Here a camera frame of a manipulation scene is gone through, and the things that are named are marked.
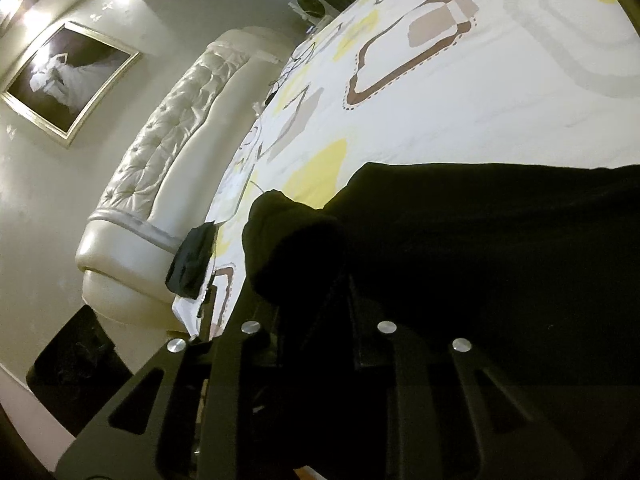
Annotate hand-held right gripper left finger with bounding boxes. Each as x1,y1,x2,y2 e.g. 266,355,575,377
52,280,351,480

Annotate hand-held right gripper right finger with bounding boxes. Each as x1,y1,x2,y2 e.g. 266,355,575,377
350,280,601,480

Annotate black pants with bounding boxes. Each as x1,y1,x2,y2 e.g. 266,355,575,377
241,161,640,480

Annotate folded dark cloth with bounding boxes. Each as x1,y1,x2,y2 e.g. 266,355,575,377
165,222,218,298

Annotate dark bulky object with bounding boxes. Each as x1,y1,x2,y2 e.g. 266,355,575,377
25,305,133,426

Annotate cream tufted headboard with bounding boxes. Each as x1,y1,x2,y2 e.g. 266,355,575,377
75,27,321,333

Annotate round bed with patterned sheet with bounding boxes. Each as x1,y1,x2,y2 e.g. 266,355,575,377
172,0,640,341

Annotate white standing fan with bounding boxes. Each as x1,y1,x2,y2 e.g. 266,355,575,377
290,0,326,26

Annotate black cable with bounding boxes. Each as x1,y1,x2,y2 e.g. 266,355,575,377
267,40,316,106

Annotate gold-framed wall picture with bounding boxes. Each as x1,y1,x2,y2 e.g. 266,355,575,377
0,21,143,150

